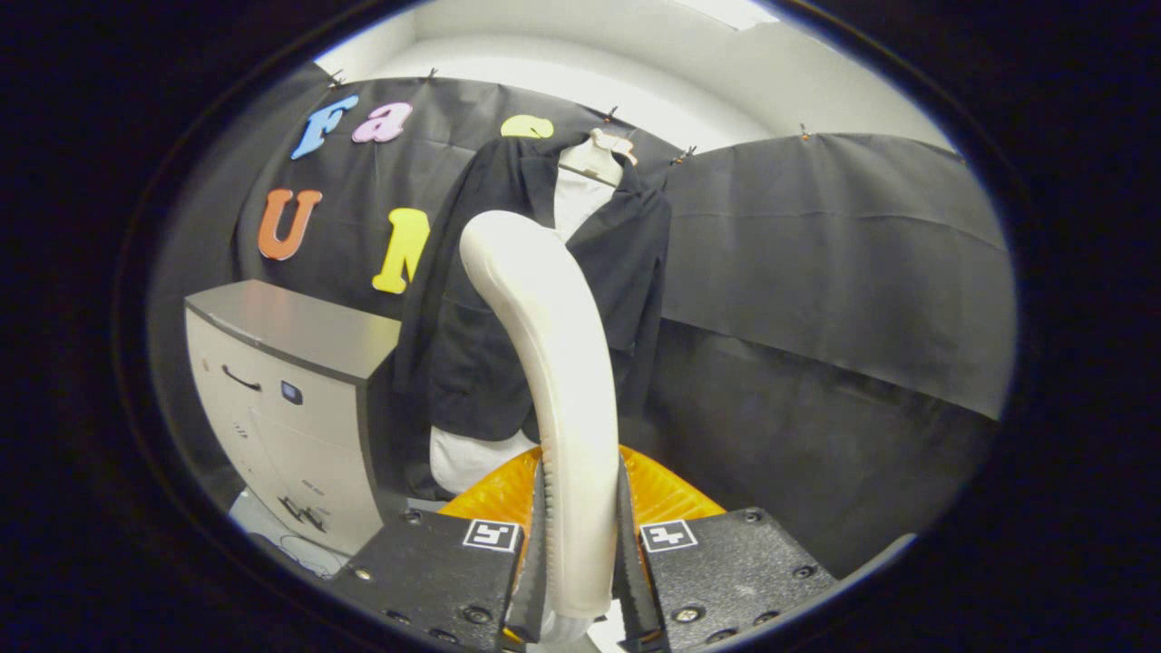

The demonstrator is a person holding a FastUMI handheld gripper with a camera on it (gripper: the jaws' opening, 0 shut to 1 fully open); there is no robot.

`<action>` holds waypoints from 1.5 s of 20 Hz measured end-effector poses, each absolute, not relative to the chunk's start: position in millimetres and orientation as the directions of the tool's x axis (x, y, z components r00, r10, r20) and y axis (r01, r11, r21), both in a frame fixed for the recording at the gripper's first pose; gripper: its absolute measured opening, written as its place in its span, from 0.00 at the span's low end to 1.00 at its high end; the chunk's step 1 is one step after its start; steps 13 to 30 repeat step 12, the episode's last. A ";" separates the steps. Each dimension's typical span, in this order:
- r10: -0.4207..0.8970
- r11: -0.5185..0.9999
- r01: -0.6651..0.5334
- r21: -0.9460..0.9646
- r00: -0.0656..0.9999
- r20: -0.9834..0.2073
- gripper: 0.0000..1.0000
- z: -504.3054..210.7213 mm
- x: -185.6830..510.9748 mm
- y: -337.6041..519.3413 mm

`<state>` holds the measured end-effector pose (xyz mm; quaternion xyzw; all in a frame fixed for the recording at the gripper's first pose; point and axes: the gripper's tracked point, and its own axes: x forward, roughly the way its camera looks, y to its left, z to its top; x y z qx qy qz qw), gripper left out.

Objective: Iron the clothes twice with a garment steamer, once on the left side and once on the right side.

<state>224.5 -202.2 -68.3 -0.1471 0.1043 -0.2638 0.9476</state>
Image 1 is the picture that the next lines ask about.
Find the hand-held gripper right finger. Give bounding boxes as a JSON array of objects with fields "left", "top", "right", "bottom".
[{"left": 617, "top": 444, "right": 840, "bottom": 653}]

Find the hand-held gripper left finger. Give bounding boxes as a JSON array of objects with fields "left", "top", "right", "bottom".
[{"left": 327, "top": 444, "right": 550, "bottom": 653}]

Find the white garment steamer head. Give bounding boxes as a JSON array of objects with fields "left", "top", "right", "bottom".
[{"left": 459, "top": 210, "right": 622, "bottom": 636}]

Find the black suit jacket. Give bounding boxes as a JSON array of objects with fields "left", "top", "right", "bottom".
[{"left": 392, "top": 134, "right": 674, "bottom": 445}]

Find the grey cabinet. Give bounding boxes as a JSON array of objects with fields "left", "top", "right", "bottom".
[{"left": 184, "top": 279, "right": 405, "bottom": 556}]

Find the black backdrop cloth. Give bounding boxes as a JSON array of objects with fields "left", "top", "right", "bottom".
[{"left": 145, "top": 62, "right": 1017, "bottom": 581}]

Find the white mannequin torso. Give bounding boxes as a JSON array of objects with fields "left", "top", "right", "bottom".
[{"left": 429, "top": 127, "right": 639, "bottom": 495}]

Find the row of small backdrop clips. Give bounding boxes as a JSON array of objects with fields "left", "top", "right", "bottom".
[{"left": 327, "top": 65, "right": 811, "bottom": 167}]

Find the long ceiling light panel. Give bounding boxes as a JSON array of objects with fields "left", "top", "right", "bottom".
[{"left": 671, "top": 0, "right": 781, "bottom": 33}]

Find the white steamer hose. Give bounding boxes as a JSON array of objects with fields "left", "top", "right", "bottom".
[{"left": 540, "top": 615, "right": 601, "bottom": 647}]

